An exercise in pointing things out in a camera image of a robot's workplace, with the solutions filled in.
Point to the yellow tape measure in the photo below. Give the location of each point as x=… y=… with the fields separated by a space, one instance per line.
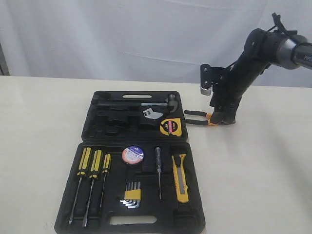
x=171 y=127

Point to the hex key set yellow holder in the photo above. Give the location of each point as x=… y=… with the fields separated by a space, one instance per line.
x=132 y=195

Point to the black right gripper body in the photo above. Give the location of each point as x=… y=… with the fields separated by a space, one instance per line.
x=224 y=104

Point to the pliers black orange handles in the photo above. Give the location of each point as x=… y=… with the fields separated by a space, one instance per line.
x=200 y=118

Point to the clear voltage tester screwdriver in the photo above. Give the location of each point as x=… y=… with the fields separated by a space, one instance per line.
x=158 y=165

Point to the claw hammer black handle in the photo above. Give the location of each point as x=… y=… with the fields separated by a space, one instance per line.
x=169 y=102

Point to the middle yellow black screwdriver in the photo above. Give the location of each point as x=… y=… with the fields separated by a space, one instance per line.
x=94 y=172

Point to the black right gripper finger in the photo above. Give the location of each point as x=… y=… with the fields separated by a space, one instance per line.
x=217 y=117
x=229 y=118

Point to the white backdrop curtain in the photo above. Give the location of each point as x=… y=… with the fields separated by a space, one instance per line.
x=135 y=40

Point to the small yellow black screwdriver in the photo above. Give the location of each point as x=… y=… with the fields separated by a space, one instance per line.
x=105 y=171

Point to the yellow utility knife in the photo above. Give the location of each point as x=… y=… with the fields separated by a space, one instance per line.
x=181 y=187

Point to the black plastic tool case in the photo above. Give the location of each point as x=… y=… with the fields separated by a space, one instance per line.
x=166 y=216

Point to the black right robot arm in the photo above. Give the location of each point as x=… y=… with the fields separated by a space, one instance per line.
x=261 y=50

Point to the large yellow black screwdriver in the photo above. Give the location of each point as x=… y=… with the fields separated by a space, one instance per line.
x=82 y=170

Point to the silver adjustable wrench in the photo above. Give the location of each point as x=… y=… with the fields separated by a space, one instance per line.
x=125 y=117

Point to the black electrical tape roll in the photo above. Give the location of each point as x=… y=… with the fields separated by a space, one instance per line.
x=132 y=155

